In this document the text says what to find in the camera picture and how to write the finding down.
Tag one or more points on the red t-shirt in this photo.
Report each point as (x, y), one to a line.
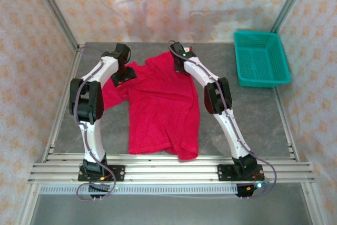
(163, 109)

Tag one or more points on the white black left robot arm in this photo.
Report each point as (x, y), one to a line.
(90, 140)

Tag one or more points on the patterned fabric backdrop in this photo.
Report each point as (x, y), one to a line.
(168, 6)

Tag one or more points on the teal plastic basket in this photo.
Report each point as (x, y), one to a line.
(260, 59)

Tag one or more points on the aluminium table side rail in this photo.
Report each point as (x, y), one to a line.
(285, 122)
(59, 119)

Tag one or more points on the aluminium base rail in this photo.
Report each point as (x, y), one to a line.
(158, 169)

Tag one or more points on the black base bracket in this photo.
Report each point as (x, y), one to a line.
(243, 192)
(98, 189)

